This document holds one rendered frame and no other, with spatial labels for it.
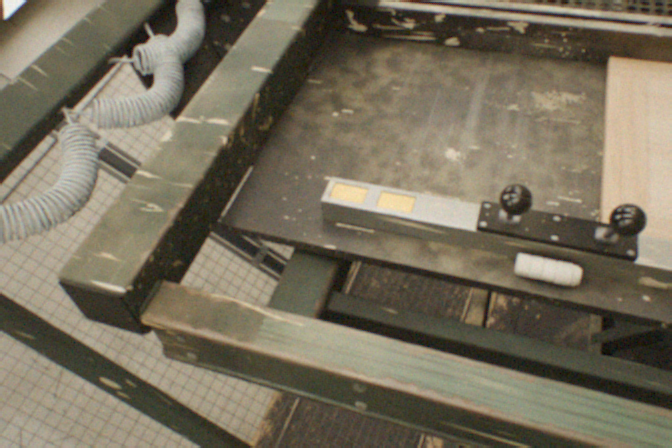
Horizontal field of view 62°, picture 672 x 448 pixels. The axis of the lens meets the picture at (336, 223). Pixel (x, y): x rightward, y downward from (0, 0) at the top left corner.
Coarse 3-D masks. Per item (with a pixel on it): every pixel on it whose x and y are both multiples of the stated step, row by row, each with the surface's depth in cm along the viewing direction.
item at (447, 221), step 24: (384, 192) 81; (408, 192) 81; (336, 216) 83; (360, 216) 81; (384, 216) 79; (408, 216) 78; (432, 216) 78; (456, 216) 77; (432, 240) 80; (456, 240) 78; (480, 240) 76; (504, 240) 75; (648, 240) 72; (576, 264) 74; (600, 264) 72; (624, 264) 71; (648, 264) 70
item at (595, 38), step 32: (352, 0) 110; (384, 0) 111; (416, 0) 110; (448, 0) 108; (480, 0) 107; (352, 32) 115; (384, 32) 113; (416, 32) 111; (448, 32) 108; (480, 32) 106; (512, 32) 104; (544, 32) 102; (576, 32) 101; (608, 32) 99; (640, 32) 97
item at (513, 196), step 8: (520, 184) 65; (504, 192) 64; (512, 192) 64; (520, 192) 63; (528, 192) 64; (504, 200) 64; (512, 200) 63; (520, 200) 63; (528, 200) 63; (504, 208) 65; (512, 208) 64; (520, 208) 64; (528, 208) 64; (504, 216) 74; (512, 216) 72; (520, 216) 74; (512, 224) 74
